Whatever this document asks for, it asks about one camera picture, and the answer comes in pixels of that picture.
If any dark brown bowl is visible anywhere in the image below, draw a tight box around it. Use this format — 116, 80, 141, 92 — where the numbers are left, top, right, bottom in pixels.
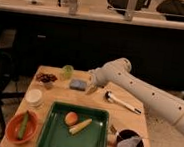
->
116, 129, 144, 147

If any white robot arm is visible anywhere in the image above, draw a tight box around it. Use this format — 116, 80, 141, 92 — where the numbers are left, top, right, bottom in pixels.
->
89, 58, 184, 135

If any metal fork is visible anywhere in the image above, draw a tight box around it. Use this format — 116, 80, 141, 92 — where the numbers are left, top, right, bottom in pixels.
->
110, 125, 119, 136

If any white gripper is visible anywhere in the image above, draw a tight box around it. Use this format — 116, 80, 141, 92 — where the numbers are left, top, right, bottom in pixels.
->
86, 69, 105, 95

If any orange peach fruit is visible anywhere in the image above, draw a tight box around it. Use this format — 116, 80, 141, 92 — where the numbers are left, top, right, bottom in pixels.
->
64, 112, 78, 126

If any green cucumber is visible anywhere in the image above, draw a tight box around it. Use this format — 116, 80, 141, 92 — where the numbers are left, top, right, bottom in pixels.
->
17, 111, 29, 140

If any white handled brush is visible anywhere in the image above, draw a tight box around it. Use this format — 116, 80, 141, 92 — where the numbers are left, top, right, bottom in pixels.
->
105, 91, 141, 114

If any clear green plastic cup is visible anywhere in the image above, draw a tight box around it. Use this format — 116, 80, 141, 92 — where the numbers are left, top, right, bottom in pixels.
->
62, 65, 74, 80

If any grey cloth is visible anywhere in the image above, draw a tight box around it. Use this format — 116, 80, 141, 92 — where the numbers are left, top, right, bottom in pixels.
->
117, 136, 142, 147

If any blue sponge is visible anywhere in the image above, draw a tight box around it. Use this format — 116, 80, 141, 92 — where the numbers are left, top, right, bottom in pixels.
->
70, 79, 87, 91

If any orange bowl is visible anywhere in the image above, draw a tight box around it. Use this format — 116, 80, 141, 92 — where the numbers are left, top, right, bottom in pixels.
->
5, 111, 38, 145

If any green plastic tray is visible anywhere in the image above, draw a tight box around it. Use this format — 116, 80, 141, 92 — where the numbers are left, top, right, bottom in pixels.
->
36, 102, 109, 147

